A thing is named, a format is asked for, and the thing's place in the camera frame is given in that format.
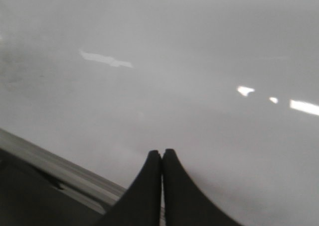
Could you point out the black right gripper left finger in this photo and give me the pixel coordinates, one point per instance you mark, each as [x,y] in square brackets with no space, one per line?
[140,204]

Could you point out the white whiteboard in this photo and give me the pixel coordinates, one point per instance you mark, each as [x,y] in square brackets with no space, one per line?
[231,85]

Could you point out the grey cabinet below whiteboard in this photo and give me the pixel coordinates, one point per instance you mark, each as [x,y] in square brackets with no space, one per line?
[27,199]

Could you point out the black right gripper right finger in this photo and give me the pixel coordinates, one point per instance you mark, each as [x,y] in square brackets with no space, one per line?
[185,203]

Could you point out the aluminium whiteboard frame rail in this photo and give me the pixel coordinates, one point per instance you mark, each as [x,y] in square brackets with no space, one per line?
[84,186]

